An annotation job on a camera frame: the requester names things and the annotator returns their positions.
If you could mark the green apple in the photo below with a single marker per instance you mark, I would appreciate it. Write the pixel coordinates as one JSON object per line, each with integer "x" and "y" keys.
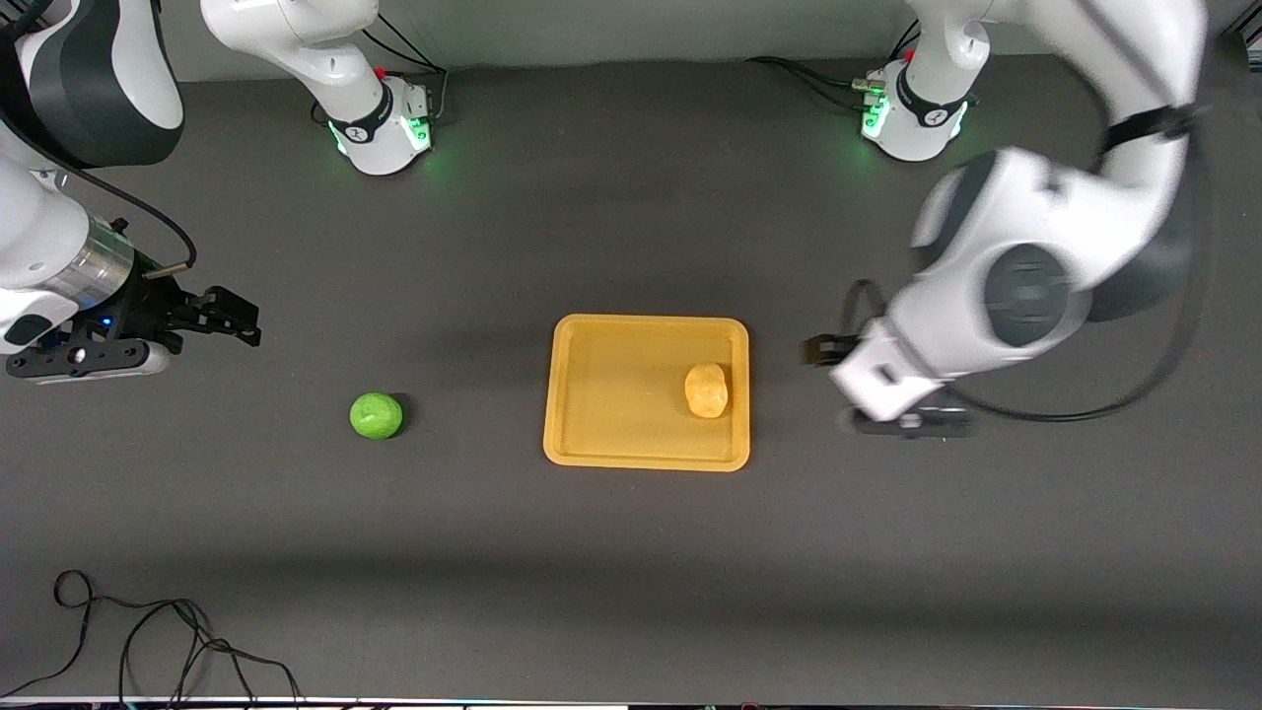
{"x": 376, "y": 416}

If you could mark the yellow plastic tray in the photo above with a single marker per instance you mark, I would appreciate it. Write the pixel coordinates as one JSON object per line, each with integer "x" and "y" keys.
{"x": 621, "y": 394}

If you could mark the yellow potato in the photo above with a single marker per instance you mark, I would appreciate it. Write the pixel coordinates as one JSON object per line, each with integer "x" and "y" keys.
{"x": 706, "y": 390}

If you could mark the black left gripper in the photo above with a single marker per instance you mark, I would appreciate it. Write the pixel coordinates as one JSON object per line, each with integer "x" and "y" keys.
{"x": 820, "y": 349}

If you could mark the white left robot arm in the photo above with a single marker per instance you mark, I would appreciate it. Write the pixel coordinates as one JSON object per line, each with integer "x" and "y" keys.
{"x": 1025, "y": 227}

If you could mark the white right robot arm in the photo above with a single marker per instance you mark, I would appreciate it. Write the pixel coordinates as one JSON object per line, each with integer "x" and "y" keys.
{"x": 296, "y": 39}

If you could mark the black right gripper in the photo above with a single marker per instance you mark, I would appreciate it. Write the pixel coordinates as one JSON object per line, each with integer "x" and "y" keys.
{"x": 150, "y": 305}

